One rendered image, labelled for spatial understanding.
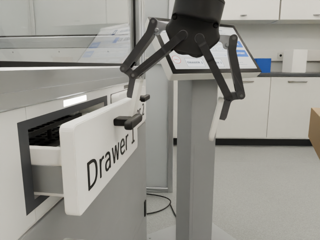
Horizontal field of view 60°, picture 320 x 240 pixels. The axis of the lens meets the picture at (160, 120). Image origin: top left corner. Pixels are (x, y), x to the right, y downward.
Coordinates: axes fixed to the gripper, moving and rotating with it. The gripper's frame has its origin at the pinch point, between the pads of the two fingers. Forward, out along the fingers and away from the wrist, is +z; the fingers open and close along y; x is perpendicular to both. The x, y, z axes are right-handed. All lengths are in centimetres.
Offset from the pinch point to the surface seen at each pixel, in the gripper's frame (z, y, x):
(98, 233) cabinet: 27.1, 9.8, -3.7
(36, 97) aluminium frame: -2.1, 15.9, 14.0
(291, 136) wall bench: 50, -126, -305
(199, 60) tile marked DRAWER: -12, 0, -77
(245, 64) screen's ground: -15, -22, -94
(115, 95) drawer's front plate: 0.4, 14.5, -14.1
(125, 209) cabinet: 32.1, 8.8, -22.6
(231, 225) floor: 82, -43, -119
